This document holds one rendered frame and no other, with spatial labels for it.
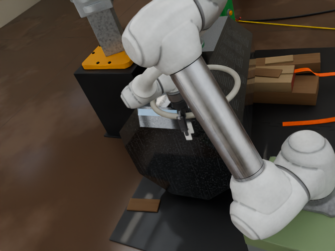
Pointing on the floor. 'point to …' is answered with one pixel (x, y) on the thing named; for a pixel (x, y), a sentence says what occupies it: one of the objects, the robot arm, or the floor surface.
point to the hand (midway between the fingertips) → (188, 131)
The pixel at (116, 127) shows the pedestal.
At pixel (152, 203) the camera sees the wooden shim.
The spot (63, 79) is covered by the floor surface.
